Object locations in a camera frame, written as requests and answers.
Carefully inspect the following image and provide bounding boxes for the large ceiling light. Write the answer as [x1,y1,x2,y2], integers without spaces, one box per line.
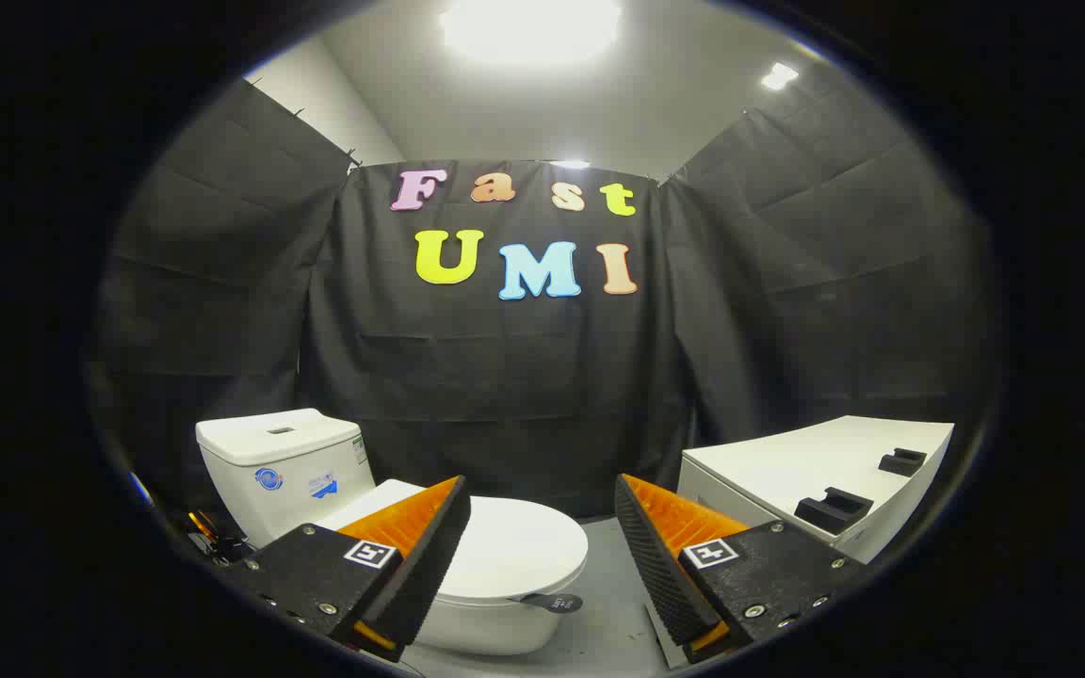
[439,0,623,66]

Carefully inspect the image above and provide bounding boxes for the black backdrop cloth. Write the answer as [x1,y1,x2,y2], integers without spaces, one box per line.
[89,80,997,521]

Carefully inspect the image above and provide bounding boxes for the white toilet lid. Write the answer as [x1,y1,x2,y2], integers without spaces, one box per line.
[316,478,590,605]

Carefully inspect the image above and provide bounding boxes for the orange and black tools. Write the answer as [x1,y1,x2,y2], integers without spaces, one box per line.
[186,508,257,566]

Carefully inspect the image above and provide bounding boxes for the black lid lift handle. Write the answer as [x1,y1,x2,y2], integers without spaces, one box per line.
[516,592,585,616]

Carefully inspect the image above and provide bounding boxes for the white ceramic toilet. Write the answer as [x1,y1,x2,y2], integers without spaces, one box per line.
[196,408,590,657]

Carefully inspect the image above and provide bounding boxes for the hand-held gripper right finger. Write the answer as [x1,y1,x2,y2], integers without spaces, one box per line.
[614,474,868,665]

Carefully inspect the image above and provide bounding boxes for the white cabinet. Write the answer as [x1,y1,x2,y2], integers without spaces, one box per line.
[677,415,956,565]

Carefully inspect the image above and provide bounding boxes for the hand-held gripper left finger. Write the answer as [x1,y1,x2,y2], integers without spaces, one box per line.
[239,476,473,663]

